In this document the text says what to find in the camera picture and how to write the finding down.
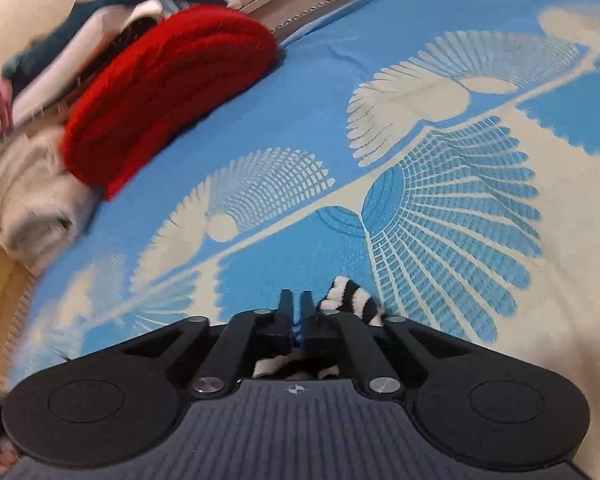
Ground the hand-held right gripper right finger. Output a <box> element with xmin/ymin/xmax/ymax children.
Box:
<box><xmin>300</xmin><ymin>291</ymin><xmax>481</xmax><ymax>396</ymax></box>

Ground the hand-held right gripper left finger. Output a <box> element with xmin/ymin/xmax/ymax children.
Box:
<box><xmin>112</xmin><ymin>289</ymin><xmax>296</xmax><ymax>400</ymax></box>

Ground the white hoodie with striped sleeves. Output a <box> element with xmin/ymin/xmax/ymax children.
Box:
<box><xmin>252</xmin><ymin>276</ymin><xmax>388</xmax><ymax>381</ymax></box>

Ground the blue printed bedspread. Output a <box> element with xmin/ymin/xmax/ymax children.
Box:
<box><xmin>5</xmin><ymin>0</ymin><xmax>600</xmax><ymax>396</ymax></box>

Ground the red folded blanket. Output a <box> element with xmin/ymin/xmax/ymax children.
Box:
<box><xmin>60</xmin><ymin>4</ymin><xmax>283</xmax><ymax>202</ymax></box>

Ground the cream folded blanket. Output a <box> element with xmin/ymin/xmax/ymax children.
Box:
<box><xmin>0</xmin><ymin>125</ymin><xmax>98</xmax><ymax>261</ymax></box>

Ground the dark navy cloth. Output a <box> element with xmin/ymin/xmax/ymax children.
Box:
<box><xmin>2</xmin><ymin>0</ymin><xmax>231</xmax><ymax>86</ymax></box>

